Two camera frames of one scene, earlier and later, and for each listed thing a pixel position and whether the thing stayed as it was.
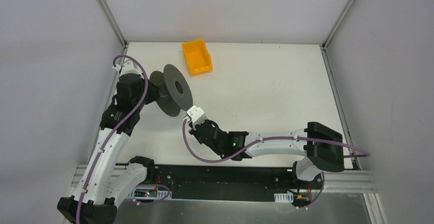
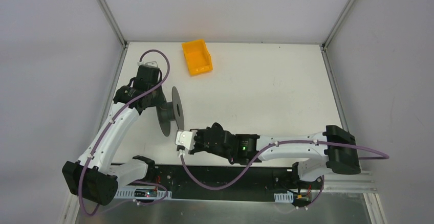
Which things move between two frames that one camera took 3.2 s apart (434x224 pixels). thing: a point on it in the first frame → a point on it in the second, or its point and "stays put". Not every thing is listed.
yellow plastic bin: (198, 58) stays put
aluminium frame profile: (348, 181) stays put
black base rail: (221, 181) stays put
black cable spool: (175, 93) → (168, 111)
